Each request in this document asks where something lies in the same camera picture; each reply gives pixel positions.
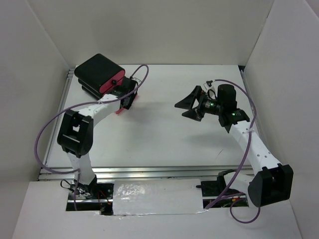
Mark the right side aluminium rail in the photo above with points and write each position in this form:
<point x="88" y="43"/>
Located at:
<point x="252" y="105"/>

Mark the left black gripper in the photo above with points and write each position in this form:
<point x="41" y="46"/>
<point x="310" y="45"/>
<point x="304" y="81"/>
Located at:
<point x="132" y="97"/>

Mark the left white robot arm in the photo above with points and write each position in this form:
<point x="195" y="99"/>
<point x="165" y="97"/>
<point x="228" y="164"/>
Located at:
<point x="76" y="132"/>

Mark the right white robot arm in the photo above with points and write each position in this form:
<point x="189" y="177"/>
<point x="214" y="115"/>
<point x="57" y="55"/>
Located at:
<point x="272" y="181"/>

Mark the white taped cover plate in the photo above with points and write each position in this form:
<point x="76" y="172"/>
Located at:
<point x="157" y="197"/>

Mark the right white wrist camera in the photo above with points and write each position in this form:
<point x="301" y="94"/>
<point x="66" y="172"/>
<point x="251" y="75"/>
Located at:
<point x="209" y="88"/>

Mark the black drawer organizer box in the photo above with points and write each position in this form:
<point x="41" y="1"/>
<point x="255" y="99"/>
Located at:
<point x="95" y="71"/>

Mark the aluminium front rail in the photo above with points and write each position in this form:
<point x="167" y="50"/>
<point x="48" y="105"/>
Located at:
<point x="105" y="174"/>

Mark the aluminium rail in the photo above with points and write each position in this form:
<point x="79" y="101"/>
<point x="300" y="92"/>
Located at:
<point x="105" y="174"/>
<point x="252" y="105"/>

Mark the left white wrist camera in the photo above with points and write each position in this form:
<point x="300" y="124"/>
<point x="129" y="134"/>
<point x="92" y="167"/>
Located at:
<point x="136" y="80"/>

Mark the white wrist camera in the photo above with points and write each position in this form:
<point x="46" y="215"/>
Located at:
<point x="136" y="80"/>
<point x="209" y="88"/>

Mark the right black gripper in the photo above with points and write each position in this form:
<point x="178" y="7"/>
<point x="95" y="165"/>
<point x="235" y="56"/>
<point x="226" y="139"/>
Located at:
<point x="188" y="103"/>

